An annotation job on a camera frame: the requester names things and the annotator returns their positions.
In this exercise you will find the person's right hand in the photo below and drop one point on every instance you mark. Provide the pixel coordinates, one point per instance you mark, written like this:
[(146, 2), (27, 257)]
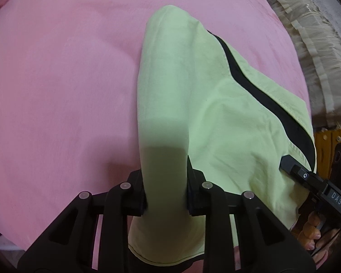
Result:
[(311, 239)]

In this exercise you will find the light green black hooded jacket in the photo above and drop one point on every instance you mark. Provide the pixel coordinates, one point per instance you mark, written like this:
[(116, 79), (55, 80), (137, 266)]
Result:
[(200, 102)]

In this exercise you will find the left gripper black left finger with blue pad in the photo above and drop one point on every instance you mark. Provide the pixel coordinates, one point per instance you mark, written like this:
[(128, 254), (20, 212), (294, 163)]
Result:
[(67, 244)]

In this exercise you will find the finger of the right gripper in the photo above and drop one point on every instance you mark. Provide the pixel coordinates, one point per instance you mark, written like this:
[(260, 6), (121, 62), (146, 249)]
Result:
[(301, 175)]

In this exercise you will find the beige ruffled bedding pile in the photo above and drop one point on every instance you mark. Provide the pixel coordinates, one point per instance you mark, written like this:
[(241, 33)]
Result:
[(315, 30)]

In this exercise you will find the pink bed blanket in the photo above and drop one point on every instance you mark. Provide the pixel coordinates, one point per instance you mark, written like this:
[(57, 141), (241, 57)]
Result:
[(68, 96)]

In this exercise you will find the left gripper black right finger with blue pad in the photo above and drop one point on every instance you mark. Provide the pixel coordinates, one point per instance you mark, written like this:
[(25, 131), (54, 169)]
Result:
[(265, 244)]

